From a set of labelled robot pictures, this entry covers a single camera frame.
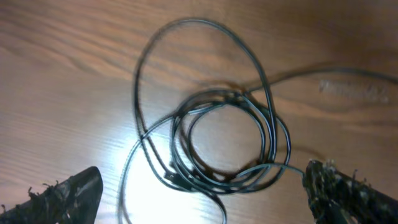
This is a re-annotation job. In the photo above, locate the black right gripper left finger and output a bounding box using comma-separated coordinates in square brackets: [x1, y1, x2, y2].
[1, 166, 103, 224]

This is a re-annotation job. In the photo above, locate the black cable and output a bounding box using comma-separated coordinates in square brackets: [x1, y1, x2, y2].
[117, 17, 398, 224]

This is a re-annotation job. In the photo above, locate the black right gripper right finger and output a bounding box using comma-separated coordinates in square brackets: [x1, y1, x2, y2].
[302, 160, 397, 223]

